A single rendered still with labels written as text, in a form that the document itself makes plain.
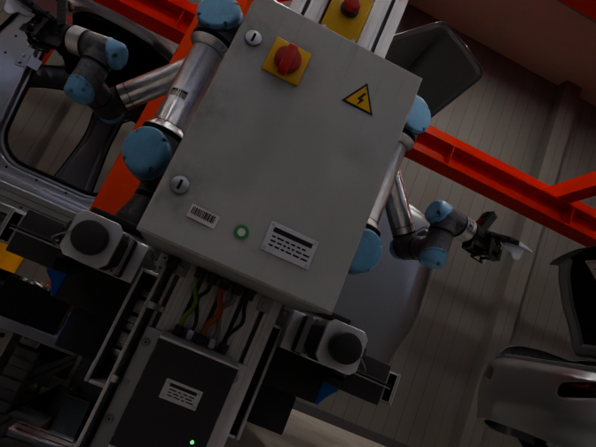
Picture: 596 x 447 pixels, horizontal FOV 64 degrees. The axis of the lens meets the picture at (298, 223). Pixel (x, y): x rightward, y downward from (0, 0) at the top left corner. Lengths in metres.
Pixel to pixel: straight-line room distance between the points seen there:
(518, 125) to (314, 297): 8.22
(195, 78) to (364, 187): 0.62
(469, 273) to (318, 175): 7.03
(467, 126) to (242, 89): 7.59
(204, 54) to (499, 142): 7.51
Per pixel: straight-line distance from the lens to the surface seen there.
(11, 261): 5.97
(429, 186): 7.68
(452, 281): 7.63
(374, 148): 0.86
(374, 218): 1.28
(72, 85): 1.40
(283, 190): 0.79
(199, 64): 1.32
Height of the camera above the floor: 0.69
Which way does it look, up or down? 14 degrees up
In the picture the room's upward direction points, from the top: 23 degrees clockwise
